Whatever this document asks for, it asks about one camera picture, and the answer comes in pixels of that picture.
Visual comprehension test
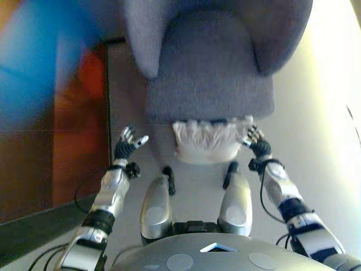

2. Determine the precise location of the silver right robot leg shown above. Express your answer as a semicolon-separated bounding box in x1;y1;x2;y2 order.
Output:
218;161;253;237

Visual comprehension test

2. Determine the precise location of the brown wooden cabinet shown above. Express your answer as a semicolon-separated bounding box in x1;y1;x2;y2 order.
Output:
0;36;127;226

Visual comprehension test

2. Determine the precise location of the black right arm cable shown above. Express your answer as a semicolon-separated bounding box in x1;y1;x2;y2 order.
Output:
259;169;286;224

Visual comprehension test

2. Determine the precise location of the white fringed cushion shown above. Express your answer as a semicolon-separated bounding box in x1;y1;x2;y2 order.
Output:
171;115;254;165

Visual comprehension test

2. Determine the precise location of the grey fabric armchair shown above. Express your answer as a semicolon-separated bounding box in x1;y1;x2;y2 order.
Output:
114;0;314;125

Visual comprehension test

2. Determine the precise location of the grey robot torso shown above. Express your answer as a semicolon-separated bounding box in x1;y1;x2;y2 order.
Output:
112;221;339;271

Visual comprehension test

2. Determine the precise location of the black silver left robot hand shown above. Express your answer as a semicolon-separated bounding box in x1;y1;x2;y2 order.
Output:
114;126;149;163

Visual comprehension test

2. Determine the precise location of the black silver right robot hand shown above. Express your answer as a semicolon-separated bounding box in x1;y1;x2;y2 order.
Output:
242;124;272;159

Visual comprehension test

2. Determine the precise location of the silver left robot leg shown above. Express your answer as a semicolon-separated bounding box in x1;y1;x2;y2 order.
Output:
140;166;176;244

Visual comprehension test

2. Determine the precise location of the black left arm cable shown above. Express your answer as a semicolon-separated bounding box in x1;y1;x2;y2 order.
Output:
74;186;93;214

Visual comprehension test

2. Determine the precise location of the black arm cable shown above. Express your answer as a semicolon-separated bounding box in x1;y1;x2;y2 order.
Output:
74;186;93;214
259;169;286;224

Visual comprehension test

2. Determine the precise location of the silver robot leg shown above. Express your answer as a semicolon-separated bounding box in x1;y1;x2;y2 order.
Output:
218;161;253;237
140;166;176;244

